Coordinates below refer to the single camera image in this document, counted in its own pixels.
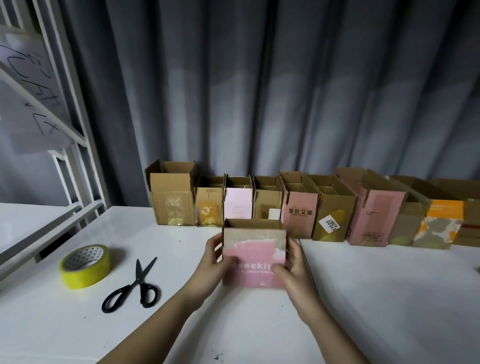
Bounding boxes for person's left hand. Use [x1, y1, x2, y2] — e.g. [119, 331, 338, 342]
[183, 231, 238, 306]

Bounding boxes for person's right hand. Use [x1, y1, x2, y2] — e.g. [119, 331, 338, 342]
[270, 237, 325, 325]

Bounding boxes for pink green printed cardboard box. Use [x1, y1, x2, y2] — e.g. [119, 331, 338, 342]
[221, 217, 290, 291]

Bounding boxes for taped brown cardboard box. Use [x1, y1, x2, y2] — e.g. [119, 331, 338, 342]
[194, 174, 228, 229]

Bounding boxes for pink lettered cardboard box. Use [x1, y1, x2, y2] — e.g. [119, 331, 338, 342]
[333, 165, 409, 249]
[278, 170, 321, 240]

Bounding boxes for pink and yellow printed box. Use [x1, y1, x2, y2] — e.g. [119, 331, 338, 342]
[222, 174, 255, 222]

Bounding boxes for black scissors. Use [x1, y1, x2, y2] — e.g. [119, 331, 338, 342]
[100, 255, 161, 315]

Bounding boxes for brown box with barcode label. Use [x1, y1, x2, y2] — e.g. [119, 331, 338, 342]
[144, 159, 201, 228]

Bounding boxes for brown box with white label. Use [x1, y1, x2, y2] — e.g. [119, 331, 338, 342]
[252, 174, 286, 222]

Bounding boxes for yellow tape roll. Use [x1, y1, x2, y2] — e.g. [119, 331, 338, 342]
[58, 243, 113, 291]

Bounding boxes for orange and white carton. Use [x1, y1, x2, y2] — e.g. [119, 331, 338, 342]
[411, 197, 466, 252]

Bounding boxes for person's left forearm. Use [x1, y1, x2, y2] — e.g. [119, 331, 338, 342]
[96, 288, 205, 364]

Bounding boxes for white metal shelf rack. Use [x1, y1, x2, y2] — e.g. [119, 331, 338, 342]
[0, 0, 111, 280]

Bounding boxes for handwritten paper sheet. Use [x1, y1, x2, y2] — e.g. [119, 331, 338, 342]
[0, 84, 73, 157]
[0, 25, 69, 123]

